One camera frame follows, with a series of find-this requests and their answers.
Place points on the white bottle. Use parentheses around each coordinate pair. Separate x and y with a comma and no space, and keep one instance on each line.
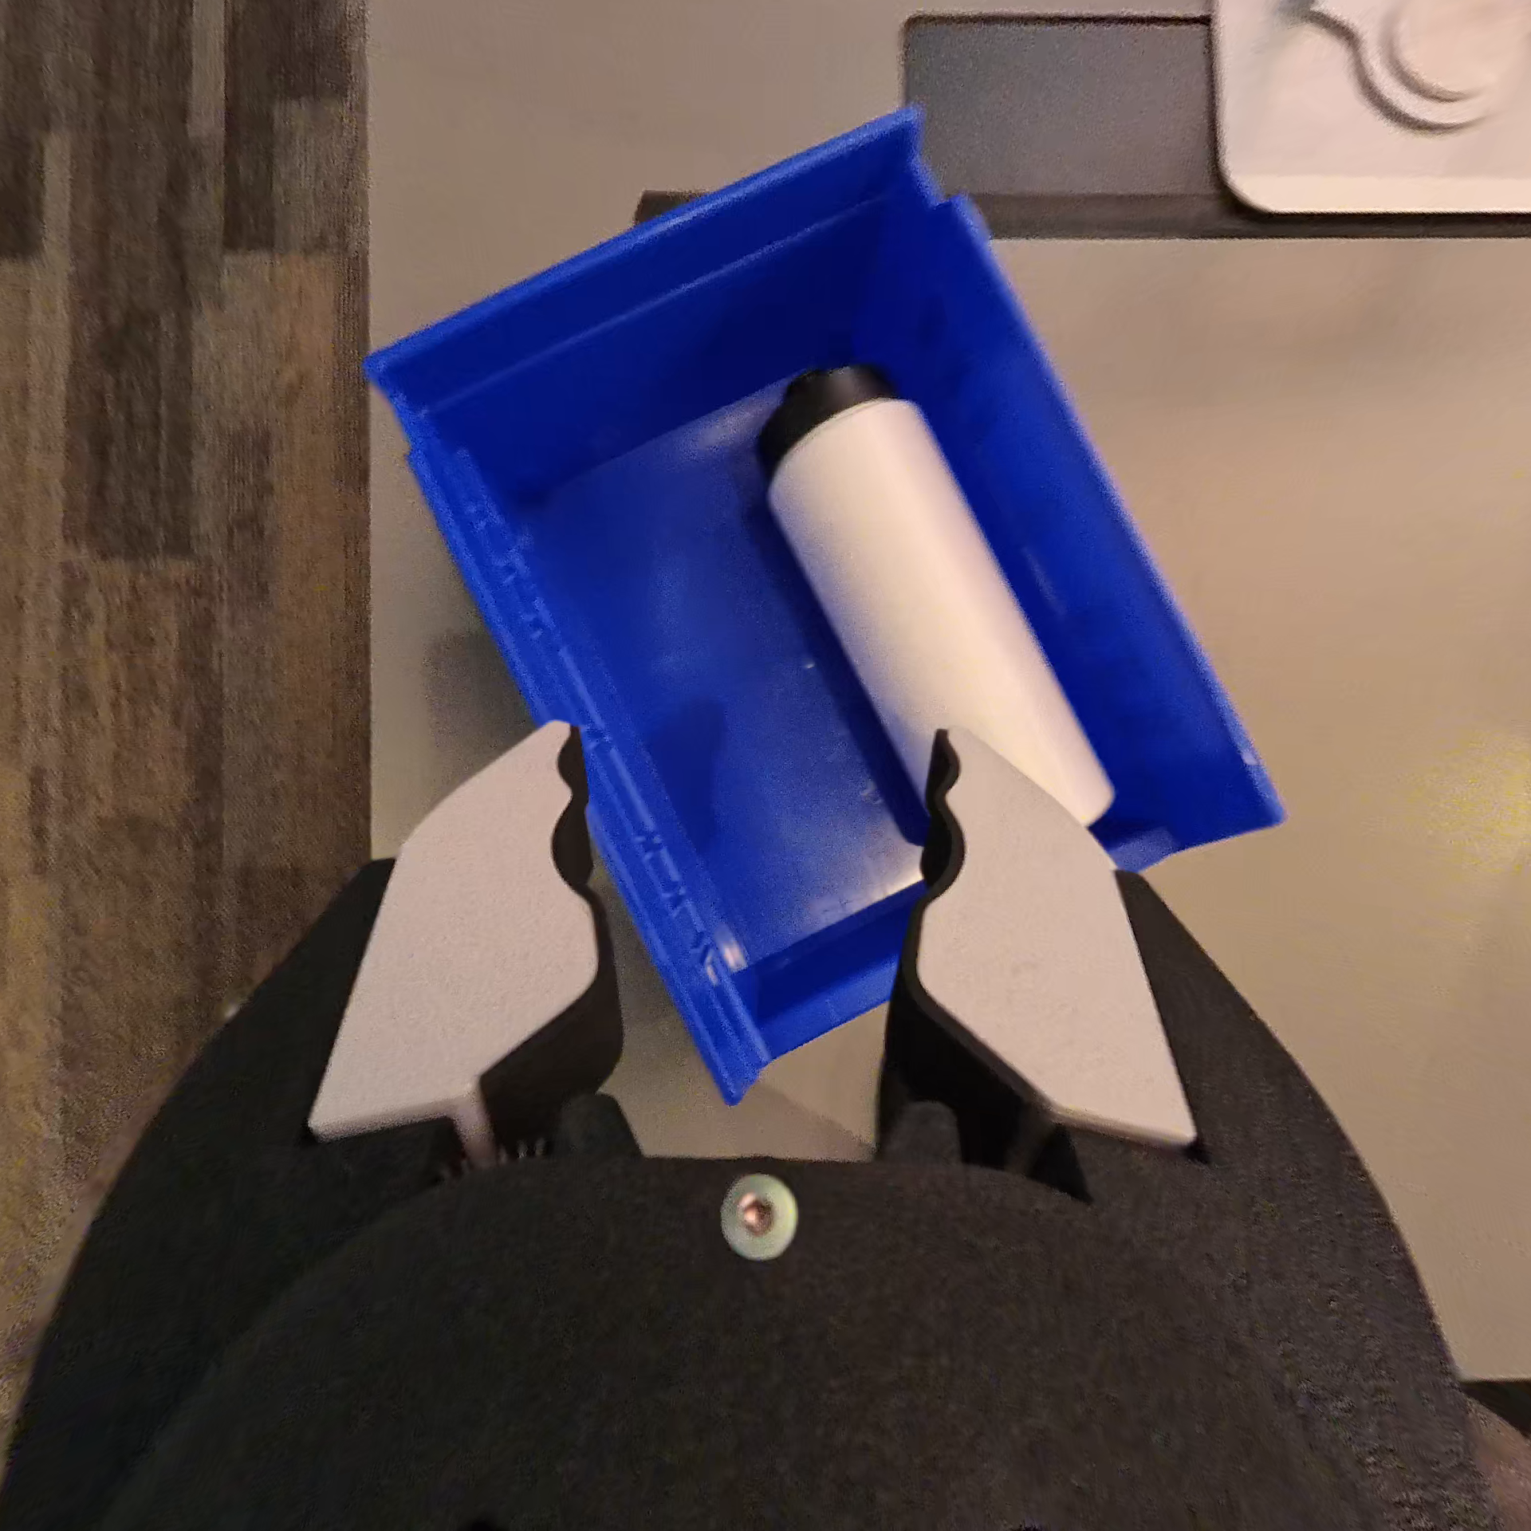
(921,598)

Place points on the blue plastic bin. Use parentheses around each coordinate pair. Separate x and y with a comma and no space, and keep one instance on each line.
(669,621)

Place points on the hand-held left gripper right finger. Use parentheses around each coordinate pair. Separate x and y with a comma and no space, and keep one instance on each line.
(1041,957)

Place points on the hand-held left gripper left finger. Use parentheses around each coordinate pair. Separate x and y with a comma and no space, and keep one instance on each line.
(467,957)

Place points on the white sign stand base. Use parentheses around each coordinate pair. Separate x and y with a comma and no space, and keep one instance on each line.
(1316,118)

